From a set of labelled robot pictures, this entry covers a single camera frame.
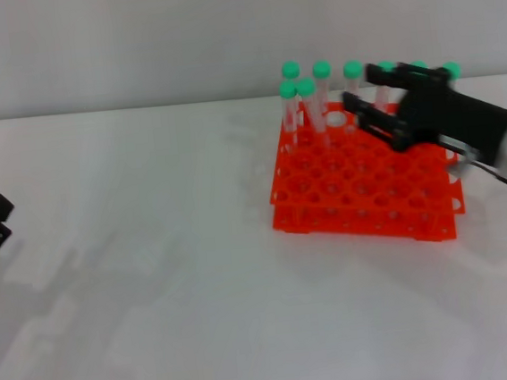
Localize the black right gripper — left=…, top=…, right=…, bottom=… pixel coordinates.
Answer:
left=339, top=50, right=507, bottom=176

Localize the orange plastic test tube rack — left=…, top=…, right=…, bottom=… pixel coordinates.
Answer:
left=258, top=84, right=469, bottom=259

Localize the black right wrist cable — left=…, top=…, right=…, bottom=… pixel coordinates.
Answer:
left=438, top=128, right=507, bottom=200

